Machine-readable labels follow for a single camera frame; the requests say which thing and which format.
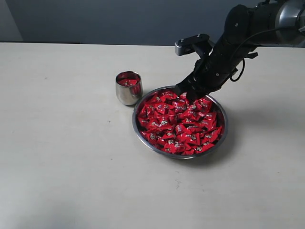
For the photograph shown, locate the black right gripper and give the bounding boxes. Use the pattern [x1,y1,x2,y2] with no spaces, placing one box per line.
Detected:
[175,38,245,103]

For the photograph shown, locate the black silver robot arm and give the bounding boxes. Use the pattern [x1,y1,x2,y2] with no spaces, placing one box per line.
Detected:
[173,0,305,102]

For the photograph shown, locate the stainless steel cup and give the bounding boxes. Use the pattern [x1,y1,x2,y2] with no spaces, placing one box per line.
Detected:
[115,71,143,106]

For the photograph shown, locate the round steel bowl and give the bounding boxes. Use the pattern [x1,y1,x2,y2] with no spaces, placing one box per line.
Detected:
[132,85,229,160]

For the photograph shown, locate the red wrapped candy pile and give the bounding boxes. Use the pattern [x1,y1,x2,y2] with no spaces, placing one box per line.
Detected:
[137,90,224,156]

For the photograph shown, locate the black cable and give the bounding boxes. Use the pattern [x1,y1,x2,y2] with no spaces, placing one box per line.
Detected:
[228,26,305,82]

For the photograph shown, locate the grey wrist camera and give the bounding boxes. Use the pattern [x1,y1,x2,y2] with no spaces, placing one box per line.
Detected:
[175,34,212,58]

